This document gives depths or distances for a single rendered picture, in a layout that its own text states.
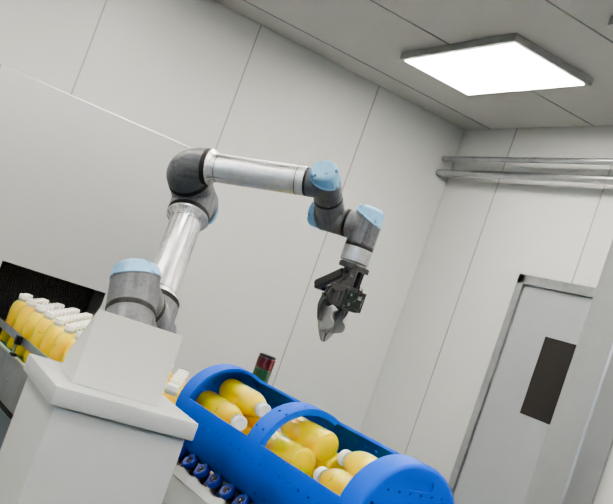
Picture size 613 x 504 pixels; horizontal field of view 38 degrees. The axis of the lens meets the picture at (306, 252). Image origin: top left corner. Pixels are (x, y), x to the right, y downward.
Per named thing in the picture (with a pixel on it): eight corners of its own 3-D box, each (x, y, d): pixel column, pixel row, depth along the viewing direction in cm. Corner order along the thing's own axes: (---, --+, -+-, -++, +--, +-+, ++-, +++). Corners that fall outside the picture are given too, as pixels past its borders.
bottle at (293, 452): (316, 471, 215) (277, 447, 231) (313, 444, 214) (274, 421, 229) (291, 481, 212) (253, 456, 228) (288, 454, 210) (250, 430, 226)
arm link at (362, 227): (361, 206, 237) (390, 215, 234) (347, 245, 237) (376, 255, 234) (352, 199, 230) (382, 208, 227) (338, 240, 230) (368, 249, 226)
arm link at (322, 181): (168, 129, 238) (345, 154, 224) (177, 159, 246) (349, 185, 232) (150, 160, 231) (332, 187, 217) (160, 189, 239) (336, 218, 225)
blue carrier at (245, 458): (329, 591, 179) (373, 454, 180) (158, 450, 253) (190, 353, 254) (432, 601, 195) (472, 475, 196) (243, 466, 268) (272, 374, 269)
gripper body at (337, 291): (337, 308, 224) (353, 262, 225) (318, 301, 231) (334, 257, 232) (360, 316, 228) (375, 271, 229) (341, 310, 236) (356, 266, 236)
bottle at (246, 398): (221, 406, 258) (252, 425, 242) (217, 383, 256) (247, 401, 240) (243, 397, 261) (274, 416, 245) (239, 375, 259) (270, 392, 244)
